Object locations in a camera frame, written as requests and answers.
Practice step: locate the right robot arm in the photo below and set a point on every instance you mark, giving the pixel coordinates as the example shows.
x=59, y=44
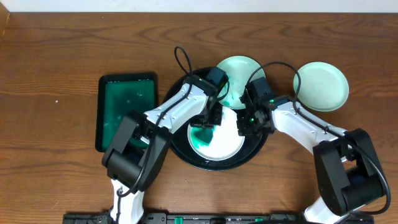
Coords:
x=349, y=174

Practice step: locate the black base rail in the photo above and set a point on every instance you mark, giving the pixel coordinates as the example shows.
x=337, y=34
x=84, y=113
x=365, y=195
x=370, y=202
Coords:
x=162, y=218

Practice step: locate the green sponge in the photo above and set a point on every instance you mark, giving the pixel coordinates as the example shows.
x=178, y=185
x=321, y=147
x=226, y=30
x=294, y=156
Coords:
x=201, y=137

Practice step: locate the black rectangular water tray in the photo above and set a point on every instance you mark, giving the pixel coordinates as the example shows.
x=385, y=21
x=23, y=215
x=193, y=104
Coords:
x=119, y=94

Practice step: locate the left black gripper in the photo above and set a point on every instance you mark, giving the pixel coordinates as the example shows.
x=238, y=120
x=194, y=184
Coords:
x=206, y=123

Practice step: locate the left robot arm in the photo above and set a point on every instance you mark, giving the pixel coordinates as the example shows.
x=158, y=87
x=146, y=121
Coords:
x=137, y=151

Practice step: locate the white plate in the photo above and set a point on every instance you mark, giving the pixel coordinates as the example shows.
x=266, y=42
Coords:
x=323, y=87
x=238, y=69
x=226, y=141

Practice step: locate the round black tray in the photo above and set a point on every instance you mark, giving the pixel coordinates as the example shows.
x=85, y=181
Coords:
x=182, y=148

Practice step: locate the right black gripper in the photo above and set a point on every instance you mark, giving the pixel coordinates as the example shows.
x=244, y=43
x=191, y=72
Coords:
x=243, y=130

